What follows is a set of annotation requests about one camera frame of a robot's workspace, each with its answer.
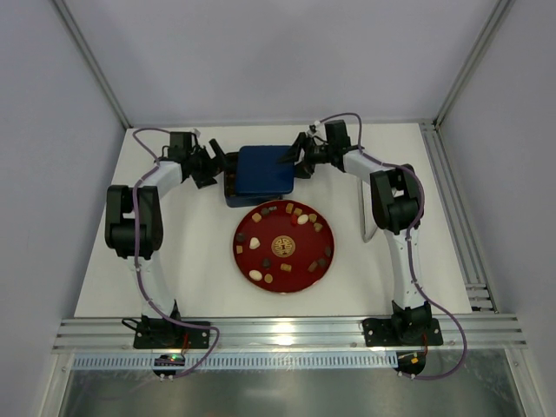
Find blue chocolate box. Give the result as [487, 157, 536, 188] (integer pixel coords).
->
[223, 171, 284, 209]

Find blue box lid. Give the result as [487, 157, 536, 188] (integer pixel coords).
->
[235, 145, 295, 195]

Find metal tongs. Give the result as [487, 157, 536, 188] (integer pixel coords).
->
[358, 180, 378, 243]

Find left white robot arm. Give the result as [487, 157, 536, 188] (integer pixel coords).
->
[104, 129, 228, 349]

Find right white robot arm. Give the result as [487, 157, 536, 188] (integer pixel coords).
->
[278, 120, 433, 346]

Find white heart chocolate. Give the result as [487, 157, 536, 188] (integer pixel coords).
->
[249, 237, 261, 249]

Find white oval chocolate bottom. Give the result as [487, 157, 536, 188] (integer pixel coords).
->
[248, 270, 262, 281]

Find round red plate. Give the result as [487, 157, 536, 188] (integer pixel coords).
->
[232, 200, 335, 295]

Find left mounting plate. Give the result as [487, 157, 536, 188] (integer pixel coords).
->
[122, 318, 210, 350]

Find mounting plate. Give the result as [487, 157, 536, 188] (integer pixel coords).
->
[122, 318, 210, 350]
[361, 318, 444, 348]

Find right mounting plate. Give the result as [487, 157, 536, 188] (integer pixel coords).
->
[361, 318, 444, 348]

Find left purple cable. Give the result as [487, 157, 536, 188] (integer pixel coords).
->
[131, 127, 221, 381]

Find purple cable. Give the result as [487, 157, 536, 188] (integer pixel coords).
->
[131, 127, 221, 381]
[310, 112, 469, 381]

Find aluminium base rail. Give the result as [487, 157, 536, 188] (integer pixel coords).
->
[52, 314, 526, 375]

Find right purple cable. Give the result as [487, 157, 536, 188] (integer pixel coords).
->
[310, 112, 469, 381]

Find right aluminium side rail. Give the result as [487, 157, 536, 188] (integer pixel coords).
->
[420, 122, 499, 314]

